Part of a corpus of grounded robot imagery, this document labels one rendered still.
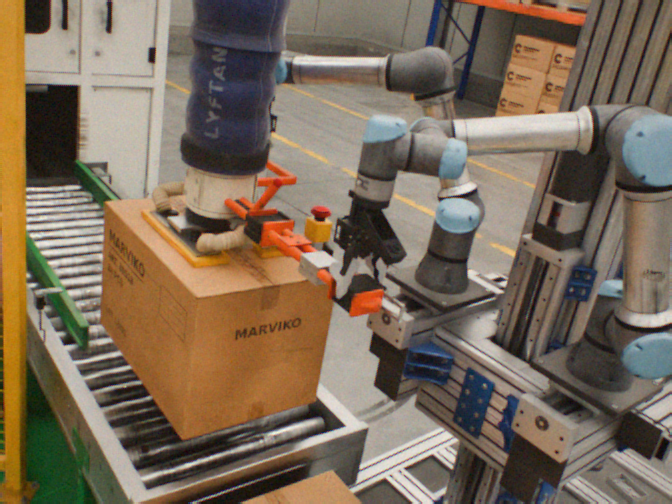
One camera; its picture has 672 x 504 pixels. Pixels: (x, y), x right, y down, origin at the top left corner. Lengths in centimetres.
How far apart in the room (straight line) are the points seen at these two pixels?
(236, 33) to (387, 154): 54
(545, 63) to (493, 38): 224
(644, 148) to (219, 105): 93
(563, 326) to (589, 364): 27
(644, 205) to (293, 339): 89
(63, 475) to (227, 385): 111
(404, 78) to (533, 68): 785
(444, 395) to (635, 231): 78
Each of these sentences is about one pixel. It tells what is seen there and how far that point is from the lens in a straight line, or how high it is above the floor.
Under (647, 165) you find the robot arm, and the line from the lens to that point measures 136.
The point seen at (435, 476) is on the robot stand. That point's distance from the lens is 262.
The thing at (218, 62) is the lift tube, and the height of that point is 156.
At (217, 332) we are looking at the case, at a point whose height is 98.
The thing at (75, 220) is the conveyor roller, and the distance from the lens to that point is 340.
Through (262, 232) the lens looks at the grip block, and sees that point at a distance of 161.
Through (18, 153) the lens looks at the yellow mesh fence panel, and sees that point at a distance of 207.
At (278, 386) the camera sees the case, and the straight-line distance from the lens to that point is 187.
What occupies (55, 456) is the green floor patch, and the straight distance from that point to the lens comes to 283.
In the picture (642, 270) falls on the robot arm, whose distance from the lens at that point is 147.
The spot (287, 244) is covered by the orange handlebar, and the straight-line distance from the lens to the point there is 155.
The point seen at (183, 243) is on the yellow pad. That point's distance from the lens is 179.
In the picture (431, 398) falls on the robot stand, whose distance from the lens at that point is 202.
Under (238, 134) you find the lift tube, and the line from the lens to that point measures 171.
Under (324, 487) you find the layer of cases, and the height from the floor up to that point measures 54.
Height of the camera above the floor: 184
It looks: 23 degrees down
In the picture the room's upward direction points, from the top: 10 degrees clockwise
